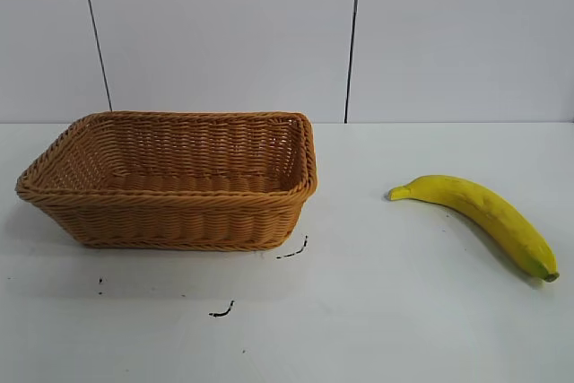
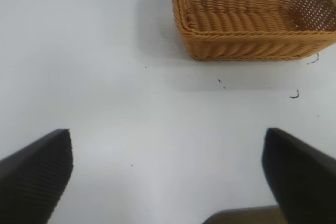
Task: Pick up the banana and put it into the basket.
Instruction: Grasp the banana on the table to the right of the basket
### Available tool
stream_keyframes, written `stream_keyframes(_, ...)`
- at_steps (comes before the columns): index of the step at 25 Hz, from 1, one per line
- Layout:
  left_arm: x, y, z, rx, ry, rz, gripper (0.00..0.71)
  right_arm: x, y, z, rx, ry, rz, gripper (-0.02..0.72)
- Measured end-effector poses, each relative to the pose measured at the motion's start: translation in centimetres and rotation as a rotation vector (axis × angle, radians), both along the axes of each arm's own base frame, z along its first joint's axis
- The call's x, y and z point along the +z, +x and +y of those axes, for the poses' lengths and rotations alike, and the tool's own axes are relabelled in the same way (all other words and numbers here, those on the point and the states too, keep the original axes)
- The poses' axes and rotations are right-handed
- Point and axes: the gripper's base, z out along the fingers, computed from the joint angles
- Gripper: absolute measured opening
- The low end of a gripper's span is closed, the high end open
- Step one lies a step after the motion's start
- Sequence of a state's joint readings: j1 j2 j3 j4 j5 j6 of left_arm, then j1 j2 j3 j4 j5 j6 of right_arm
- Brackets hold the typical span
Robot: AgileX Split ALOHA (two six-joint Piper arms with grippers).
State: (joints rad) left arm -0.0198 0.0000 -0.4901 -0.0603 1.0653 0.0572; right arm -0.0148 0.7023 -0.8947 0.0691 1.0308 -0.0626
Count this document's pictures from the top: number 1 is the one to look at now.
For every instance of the yellow banana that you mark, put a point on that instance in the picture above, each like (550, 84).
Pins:
(493, 212)

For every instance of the brown woven wicker basket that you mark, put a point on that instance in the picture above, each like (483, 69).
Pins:
(179, 221)

